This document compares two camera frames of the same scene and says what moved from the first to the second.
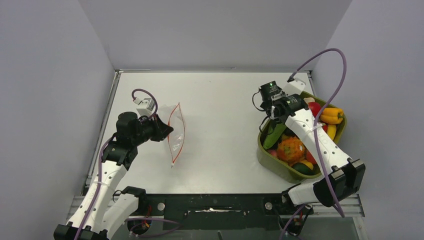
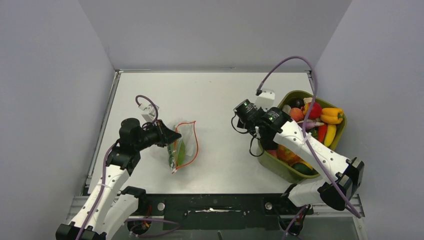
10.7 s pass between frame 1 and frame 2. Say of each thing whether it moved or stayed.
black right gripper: moved
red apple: stayed
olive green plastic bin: stayed
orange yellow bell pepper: stayed
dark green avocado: stayed
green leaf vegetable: moved
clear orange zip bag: moved
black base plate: stayed
